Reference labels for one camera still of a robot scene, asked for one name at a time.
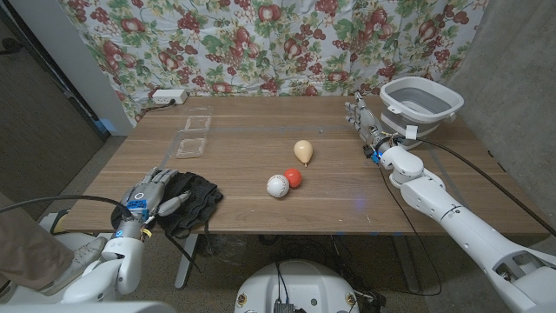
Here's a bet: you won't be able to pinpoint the clear plastic clamshell container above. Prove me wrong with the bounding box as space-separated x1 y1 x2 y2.
175 106 214 160

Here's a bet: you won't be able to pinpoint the white baseball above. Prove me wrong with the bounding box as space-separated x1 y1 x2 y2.
266 174 291 199

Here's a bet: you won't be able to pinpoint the white power strip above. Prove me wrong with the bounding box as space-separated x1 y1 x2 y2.
151 89 189 105

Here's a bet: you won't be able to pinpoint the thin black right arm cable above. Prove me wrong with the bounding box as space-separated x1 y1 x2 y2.
360 163 443 297

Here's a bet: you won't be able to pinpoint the table leg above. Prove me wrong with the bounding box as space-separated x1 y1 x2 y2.
393 234 421 293
174 233 199 290

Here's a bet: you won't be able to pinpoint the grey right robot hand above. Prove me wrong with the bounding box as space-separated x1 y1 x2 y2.
345 90 392 164

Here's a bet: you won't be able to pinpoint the black yellow rimmed object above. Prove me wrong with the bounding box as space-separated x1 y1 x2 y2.
50 209 70 236

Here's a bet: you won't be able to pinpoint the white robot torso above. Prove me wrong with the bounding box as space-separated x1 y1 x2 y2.
234 259 361 313

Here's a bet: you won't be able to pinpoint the person leg in brown trousers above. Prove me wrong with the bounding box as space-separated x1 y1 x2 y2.
0 190 75 290

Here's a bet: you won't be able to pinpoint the black shorts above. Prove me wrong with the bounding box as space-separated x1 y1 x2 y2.
110 171 225 239

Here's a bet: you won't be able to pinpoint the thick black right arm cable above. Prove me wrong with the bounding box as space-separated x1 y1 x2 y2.
414 137 556 239

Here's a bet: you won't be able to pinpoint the grey sneaker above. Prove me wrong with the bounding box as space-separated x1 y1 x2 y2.
37 236 109 297

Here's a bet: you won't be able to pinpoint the black cabinet handle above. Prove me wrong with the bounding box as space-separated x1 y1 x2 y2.
0 37 23 57

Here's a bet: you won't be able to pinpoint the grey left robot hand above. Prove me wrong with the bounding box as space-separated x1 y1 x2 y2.
113 166 192 240

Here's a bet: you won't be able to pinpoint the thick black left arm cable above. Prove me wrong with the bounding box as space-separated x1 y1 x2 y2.
0 195 134 218

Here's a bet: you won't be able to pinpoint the red ball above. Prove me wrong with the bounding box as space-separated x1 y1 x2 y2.
283 168 303 189

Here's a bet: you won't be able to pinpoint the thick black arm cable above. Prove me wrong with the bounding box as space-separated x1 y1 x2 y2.
0 195 134 218
414 137 556 239

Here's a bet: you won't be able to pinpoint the floral fruit print backdrop cloth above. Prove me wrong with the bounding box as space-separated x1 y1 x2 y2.
58 0 490 125

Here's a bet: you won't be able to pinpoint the beige toy pear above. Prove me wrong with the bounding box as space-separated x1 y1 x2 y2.
293 139 314 169

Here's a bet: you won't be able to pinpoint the grey tape strip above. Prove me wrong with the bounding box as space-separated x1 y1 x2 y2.
210 125 353 134

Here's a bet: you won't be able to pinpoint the white grey collapsible tub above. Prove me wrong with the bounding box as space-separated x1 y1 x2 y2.
379 76 465 147

